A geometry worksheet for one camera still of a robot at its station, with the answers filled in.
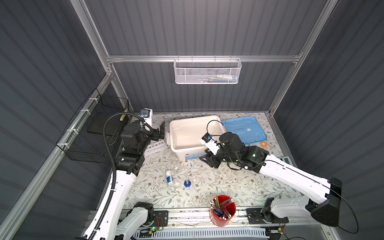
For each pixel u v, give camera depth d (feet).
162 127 2.23
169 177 2.78
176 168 2.98
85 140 2.37
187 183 2.77
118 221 1.39
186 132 3.11
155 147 3.18
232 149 1.72
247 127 3.65
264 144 3.35
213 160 1.96
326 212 1.46
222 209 2.23
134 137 1.58
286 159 2.97
